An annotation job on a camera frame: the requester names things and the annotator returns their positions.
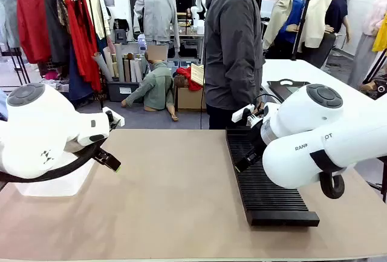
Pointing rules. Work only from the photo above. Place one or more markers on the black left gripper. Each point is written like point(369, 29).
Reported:
point(102, 155)

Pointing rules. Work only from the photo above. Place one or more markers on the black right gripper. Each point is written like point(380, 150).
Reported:
point(260, 145)

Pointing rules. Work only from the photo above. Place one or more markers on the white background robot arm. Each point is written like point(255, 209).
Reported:
point(200, 8)

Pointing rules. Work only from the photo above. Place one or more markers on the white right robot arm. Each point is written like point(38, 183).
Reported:
point(302, 116)

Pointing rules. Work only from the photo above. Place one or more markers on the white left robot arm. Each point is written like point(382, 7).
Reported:
point(39, 129)

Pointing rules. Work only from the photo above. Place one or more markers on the black slotted PCB rack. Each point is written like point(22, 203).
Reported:
point(269, 195)

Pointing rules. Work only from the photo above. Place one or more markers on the clear plastic box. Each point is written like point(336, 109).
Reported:
point(57, 187)

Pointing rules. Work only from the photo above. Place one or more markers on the grey storage bin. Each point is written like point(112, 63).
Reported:
point(121, 91)

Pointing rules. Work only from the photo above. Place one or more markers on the cardboard box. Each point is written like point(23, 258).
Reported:
point(189, 98)

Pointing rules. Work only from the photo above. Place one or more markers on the navy blue skirt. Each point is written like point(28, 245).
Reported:
point(77, 83)

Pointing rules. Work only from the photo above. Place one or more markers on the mannequin torso in green jacket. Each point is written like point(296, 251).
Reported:
point(157, 86)

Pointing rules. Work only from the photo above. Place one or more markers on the grey paper roll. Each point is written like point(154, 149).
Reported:
point(101, 65)

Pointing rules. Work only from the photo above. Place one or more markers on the red cloth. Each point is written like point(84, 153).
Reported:
point(189, 76)

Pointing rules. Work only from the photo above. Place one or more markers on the beige paper roll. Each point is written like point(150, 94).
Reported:
point(109, 59)

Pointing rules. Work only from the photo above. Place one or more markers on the white table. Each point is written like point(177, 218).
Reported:
point(302, 70)

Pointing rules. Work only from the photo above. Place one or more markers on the person in grey jacket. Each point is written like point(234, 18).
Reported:
point(232, 47)

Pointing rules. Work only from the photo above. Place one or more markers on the red dress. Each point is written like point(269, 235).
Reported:
point(81, 47)

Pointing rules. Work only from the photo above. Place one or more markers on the dark grey coat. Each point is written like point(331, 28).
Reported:
point(56, 41)

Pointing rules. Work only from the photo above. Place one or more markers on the black side stand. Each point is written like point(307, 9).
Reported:
point(15, 62)

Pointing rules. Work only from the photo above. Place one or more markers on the cream garment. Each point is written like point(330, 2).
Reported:
point(96, 17)

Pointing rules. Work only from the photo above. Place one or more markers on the mannequin in beige coat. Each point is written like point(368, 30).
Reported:
point(281, 11)

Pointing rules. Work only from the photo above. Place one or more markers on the white monitor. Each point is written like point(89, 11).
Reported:
point(267, 8)

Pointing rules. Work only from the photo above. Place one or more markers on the black tripod pole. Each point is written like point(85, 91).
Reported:
point(303, 17)

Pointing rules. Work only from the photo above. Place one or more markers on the mannequin in grey hoodie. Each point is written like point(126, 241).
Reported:
point(157, 11)

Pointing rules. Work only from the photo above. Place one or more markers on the mannequin in cream jacket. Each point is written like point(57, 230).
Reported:
point(317, 17)

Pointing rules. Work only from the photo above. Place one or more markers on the red jacket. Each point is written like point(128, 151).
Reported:
point(31, 23)

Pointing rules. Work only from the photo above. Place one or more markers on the mannequin in pink top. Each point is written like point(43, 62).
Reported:
point(369, 32)

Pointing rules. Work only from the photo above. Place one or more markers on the grey-blue sweater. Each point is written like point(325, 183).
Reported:
point(9, 17)

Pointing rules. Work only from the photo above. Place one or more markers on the yellow garment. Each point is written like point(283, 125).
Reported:
point(381, 35)

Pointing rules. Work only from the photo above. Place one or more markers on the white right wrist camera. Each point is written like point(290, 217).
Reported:
point(242, 113)

